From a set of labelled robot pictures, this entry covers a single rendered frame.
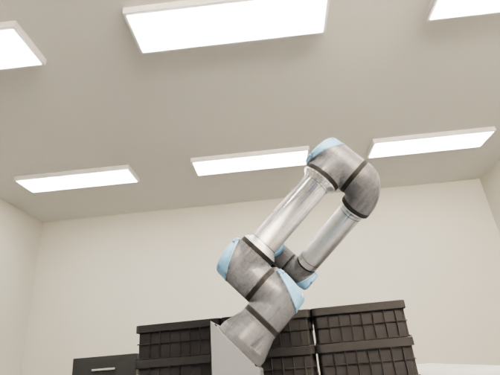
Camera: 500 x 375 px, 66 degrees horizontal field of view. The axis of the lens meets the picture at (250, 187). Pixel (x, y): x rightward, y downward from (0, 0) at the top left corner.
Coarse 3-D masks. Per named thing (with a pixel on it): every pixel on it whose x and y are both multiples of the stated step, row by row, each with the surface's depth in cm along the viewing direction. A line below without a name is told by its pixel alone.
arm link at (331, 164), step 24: (336, 144) 113; (312, 168) 113; (336, 168) 111; (360, 168) 110; (312, 192) 112; (288, 216) 110; (240, 240) 112; (264, 240) 109; (240, 264) 107; (264, 264) 108; (240, 288) 107
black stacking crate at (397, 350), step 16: (320, 352) 120; (336, 352) 120; (352, 352) 119; (368, 352) 118; (384, 352) 118; (400, 352) 117; (320, 368) 121; (336, 368) 117; (352, 368) 117; (368, 368) 117; (384, 368) 116; (400, 368) 115; (416, 368) 117
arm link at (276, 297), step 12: (264, 276) 106; (276, 276) 108; (288, 276) 107; (252, 288) 105; (264, 288) 105; (276, 288) 105; (288, 288) 104; (252, 300) 106; (264, 300) 104; (276, 300) 104; (288, 300) 104; (300, 300) 106; (264, 312) 103; (276, 312) 103; (288, 312) 104; (276, 324) 103
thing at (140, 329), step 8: (200, 320) 129; (208, 320) 129; (216, 320) 128; (136, 328) 132; (144, 328) 131; (152, 328) 131; (160, 328) 130; (168, 328) 130; (176, 328) 129; (184, 328) 129
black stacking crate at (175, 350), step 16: (144, 336) 131; (160, 336) 130; (176, 336) 129; (192, 336) 129; (208, 336) 128; (144, 352) 129; (160, 352) 128; (176, 352) 127; (192, 352) 127; (208, 352) 126
